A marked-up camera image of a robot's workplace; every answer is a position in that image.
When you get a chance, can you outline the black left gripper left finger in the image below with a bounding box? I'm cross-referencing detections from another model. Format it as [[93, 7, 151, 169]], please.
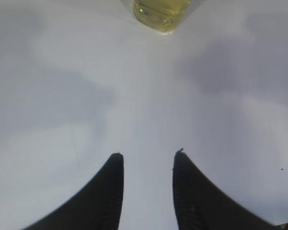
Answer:
[[27, 153, 124, 230]]

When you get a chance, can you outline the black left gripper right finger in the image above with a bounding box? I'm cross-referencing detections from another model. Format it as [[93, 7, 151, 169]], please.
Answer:
[[172, 149, 276, 230]]

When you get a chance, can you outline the yellow tea plastic bottle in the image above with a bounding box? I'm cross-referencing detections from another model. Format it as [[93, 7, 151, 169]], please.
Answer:
[[133, 0, 191, 33]]

